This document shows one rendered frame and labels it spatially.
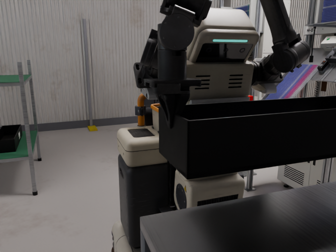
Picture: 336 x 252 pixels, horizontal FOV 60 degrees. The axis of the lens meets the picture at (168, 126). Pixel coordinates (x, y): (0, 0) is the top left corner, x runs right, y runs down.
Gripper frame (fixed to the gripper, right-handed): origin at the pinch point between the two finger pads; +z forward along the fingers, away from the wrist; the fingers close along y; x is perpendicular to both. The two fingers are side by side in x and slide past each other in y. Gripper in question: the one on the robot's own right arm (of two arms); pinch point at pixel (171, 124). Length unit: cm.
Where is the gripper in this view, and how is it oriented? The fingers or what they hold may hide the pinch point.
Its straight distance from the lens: 60.0
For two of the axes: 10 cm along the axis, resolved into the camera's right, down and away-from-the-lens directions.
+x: -3.3, -2.1, 9.2
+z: 0.0, 9.8, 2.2
